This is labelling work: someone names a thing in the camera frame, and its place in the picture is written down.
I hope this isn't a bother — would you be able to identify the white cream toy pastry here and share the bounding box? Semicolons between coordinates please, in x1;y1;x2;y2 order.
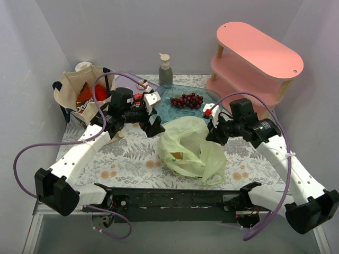
137;79;148;90

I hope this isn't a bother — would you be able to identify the light green plastic grocery bag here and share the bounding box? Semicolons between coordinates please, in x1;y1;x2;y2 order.
158;116;228;186

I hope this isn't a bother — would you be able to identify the orange toy bread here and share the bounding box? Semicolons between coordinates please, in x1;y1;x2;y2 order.
170;152;183;160

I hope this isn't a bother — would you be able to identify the red grape bunch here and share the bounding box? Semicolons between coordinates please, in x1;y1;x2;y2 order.
169;93;204;109

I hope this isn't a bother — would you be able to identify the orange Doritos chip bag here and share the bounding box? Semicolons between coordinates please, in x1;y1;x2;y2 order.
76;83;108;114

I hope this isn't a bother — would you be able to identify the beige canvas tote bag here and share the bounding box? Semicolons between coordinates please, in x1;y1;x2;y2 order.
52;65;115;126

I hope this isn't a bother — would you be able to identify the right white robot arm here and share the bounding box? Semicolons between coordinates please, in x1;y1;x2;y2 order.
203;98;338;234

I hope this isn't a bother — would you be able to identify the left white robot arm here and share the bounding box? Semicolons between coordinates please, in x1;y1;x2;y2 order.
34;87;165;216

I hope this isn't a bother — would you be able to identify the blue transparent plastic tray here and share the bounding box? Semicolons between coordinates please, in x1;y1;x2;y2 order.
155;84;221;124

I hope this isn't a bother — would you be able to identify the purple plastic lid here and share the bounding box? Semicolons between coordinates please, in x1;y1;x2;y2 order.
114;72;145;94

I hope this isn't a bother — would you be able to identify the floral table mat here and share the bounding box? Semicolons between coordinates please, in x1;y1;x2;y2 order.
60;74;288;191

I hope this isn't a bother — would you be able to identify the grey soap pump bottle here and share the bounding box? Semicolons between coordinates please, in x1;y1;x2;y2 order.
158;53;173;86

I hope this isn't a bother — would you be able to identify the pink three-tier shelf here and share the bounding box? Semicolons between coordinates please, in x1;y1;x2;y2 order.
206;22;304;119

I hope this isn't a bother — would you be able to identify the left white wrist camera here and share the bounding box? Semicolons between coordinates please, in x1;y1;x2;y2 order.
143;86;161;115

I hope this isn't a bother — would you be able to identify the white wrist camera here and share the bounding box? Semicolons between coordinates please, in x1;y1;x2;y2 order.
203;103;220;127
143;86;161;115

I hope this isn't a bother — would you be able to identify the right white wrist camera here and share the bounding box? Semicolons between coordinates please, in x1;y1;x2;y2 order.
203;103;220;127

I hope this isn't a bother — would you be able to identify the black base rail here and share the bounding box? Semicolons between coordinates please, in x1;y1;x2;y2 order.
98;182;260;223

